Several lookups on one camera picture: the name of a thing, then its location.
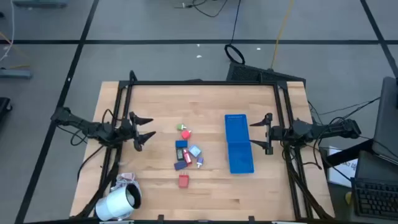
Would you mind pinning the red block with two prongs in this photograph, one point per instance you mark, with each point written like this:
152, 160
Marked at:
183, 180

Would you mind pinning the black laptop with keyboard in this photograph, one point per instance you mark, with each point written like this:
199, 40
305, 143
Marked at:
376, 199

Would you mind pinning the white paper sheet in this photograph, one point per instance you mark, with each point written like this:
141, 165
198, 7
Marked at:
342, 169

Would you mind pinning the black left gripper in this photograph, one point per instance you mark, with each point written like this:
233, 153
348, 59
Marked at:
127, 130

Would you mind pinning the dark grey monitor back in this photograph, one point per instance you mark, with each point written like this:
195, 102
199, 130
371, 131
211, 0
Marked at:
385, 118

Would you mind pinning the grey metal floor bar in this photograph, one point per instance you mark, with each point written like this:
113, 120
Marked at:
15, 73
40, 3

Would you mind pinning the blue perforated plastic basket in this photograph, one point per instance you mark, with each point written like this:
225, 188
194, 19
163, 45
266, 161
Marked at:
237, 128
241, 158

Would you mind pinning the white cylinder black interior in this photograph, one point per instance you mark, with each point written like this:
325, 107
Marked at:
116, 203

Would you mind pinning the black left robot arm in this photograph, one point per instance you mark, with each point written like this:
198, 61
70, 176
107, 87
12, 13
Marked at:
90, 127

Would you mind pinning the navy blue rectangular block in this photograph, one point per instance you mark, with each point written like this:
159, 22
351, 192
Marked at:
180, 165

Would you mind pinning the small red rounded office item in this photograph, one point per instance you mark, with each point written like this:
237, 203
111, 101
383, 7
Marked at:
186, 134

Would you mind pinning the black mesh box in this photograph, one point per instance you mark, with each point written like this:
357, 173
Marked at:
264, 75

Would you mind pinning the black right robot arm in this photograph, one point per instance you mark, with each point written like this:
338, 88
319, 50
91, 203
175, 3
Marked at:
326, 129

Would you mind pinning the small purple item silver tip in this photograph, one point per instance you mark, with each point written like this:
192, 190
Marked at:
200, 161

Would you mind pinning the small black rectangular device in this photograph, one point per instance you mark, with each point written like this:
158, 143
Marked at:
179, 153

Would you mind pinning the black aluminium table frame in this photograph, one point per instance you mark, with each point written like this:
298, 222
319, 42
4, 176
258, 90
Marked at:
202, 83

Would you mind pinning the red pink oblong item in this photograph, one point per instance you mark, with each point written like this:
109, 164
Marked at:
187, 157

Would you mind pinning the black object at floor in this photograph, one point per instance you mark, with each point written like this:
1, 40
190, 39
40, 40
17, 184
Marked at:
3, 105

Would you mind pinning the light blue square box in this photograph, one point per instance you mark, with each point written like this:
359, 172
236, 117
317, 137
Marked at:
195, 151

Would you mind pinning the bright blue rectangular block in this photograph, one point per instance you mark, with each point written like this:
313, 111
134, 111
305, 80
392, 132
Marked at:
181, 143

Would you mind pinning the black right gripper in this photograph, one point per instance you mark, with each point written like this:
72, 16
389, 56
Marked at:
278, 132

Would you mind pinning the black diagonal desk bar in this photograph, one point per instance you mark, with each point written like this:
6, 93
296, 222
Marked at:
348, 154

